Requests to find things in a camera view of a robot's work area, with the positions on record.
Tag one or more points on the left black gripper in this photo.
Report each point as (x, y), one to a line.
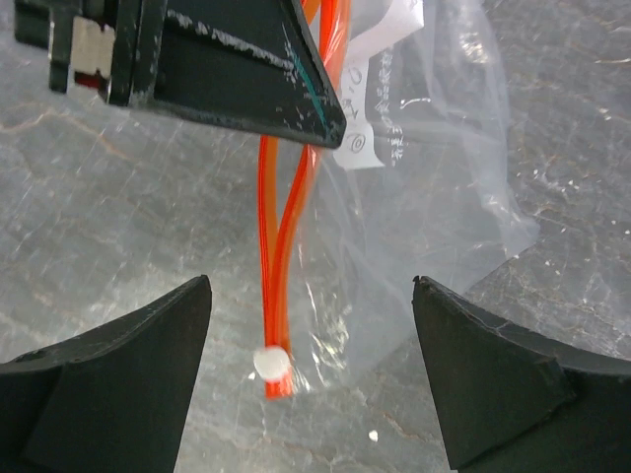
(251, 66)

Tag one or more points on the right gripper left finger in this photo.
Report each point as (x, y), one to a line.
(112, 399)

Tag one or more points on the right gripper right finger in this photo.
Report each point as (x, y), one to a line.
(509, 399)

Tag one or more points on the clear zip bag orange zipper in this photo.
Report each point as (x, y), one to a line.
(323, 242)

